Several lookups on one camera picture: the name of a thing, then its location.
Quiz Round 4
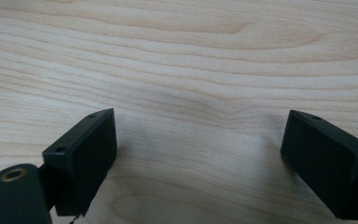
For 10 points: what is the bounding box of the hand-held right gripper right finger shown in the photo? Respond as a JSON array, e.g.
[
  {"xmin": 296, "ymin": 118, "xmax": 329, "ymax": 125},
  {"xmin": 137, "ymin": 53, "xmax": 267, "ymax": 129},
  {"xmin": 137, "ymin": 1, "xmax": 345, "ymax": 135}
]
[{"xmin": 280, "ymin": 109, "xmax": 358, "ymax": 221}]

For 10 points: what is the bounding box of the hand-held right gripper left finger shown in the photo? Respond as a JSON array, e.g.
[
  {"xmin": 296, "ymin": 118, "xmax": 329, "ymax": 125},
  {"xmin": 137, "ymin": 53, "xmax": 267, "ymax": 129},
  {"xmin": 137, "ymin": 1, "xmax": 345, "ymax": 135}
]
[{"xmin": 38, "ymin": 107, "xmax": 118, "ymax": 217}]

